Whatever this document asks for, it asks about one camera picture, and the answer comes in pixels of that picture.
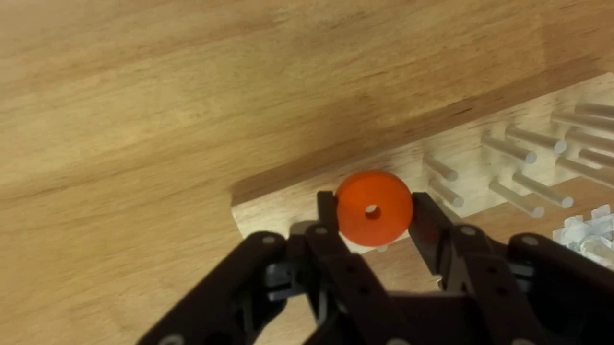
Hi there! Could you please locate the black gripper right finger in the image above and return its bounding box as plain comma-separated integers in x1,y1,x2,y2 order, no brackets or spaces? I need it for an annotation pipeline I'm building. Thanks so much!
408,194,614,345

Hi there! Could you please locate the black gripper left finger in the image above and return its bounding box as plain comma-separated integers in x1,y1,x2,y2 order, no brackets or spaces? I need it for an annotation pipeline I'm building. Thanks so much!
136,192,395,345

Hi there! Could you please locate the orange ring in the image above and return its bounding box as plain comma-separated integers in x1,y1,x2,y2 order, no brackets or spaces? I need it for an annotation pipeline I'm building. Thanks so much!
333,169,414,249

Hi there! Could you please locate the wooden peg board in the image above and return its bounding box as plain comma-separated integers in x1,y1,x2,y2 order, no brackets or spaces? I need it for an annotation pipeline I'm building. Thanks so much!
228,71,614,345

